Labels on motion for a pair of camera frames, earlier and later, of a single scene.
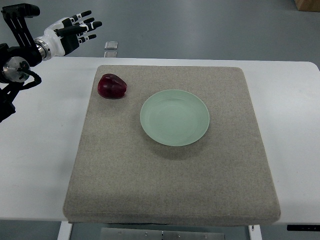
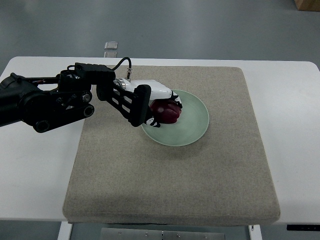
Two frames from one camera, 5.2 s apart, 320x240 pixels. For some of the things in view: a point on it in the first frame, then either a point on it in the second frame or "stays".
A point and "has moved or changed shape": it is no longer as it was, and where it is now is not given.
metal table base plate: (109, 233) stays
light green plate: (174, 117) stays
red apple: (111, 86) has moved or changed shape
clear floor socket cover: (111, 45) stays
